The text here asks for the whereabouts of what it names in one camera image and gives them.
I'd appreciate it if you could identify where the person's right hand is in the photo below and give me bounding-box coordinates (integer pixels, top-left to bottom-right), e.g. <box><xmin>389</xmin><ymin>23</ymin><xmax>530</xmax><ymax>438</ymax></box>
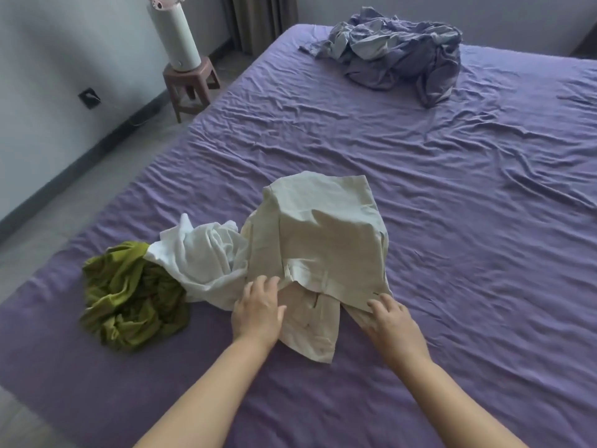
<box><xmin>356</xmin><ymin>293</ymin><xmax>433</xmax><ymax>370</ymax></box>

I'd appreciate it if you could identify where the person's left hand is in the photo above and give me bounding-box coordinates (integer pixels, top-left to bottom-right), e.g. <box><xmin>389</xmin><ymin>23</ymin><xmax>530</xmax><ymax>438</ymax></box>
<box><xmin>231</xmin><ymin>274</ymin><xmax>288</xmax><ymax>354</ymax></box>

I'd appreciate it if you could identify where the white t-shirt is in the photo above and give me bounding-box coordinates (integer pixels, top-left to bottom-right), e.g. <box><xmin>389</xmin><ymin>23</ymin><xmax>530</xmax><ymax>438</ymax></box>
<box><xmin>143</xmin><ymin>212</ymin><xmax>251</xmax><ymax>313</ymax></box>

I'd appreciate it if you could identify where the green garment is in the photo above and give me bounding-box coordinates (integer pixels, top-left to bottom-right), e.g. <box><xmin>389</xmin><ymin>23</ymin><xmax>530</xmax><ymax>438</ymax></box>
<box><xmin>80</xmin><ymin>241</ymin><xmax>191</xmax><ymax>353</ymax></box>

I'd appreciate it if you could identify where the purple sheet bed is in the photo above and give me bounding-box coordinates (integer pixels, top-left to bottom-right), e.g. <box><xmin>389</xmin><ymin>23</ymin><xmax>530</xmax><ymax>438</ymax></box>
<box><xmin>0</xmin><ymin>22</ymin><xmax>597</xmax><ymax>448</ymax></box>

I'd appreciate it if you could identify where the person's left forearm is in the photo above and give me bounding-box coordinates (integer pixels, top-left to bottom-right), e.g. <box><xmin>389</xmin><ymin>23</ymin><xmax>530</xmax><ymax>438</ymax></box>
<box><xmin>135</xmin><ymin>338</ymin><xmax>280</xmax><ymax>448</ymax></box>

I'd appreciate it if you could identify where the person's right forearm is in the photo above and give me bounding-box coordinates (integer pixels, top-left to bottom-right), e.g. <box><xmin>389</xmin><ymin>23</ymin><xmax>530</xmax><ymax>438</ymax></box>
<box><xmin>395</xmin><ymin>355</ymin><xmax>529</xmax><ymax>448</ymax></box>

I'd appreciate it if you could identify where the brown plastic stool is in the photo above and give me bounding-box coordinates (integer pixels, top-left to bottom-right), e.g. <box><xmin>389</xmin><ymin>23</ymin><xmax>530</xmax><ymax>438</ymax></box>
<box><xmin>162</xmin><ymin>55</ymin><xmax>222</xmax><ymax>124</ymax></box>

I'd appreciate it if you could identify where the crumpled purple grey quilt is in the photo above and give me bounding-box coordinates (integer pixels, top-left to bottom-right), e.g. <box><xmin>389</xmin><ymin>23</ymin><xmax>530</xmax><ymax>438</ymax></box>
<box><xmin>298</xmin><ymin>6</ymin><xmax>464</xmax><ymax>110</ymax></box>

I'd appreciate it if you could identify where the pink fan white base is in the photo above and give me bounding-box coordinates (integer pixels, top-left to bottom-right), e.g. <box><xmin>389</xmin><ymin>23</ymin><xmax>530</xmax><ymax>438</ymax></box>
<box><xmin>144</xmin><ymin>0</ymin><xmax>203</xmax><ymax>72</ymax></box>

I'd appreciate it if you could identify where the grey curtain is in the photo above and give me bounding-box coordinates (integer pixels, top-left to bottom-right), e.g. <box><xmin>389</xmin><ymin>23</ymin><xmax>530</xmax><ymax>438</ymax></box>
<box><xmin>221</xmin><ymin>0</ymin><xmax>300</xmax><ymax>57</ymax></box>
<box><xmin>570</xmin><ymin>21</ymin><xmax>597</xmax><ymax>61</ymax></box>

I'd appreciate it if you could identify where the black low wall socket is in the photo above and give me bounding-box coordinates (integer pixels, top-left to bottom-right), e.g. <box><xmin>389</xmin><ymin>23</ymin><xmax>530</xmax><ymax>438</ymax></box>
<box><xmin>77</xmin><ymin>87</ymin><xmax>103</xmax><ymax>111</ymax></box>

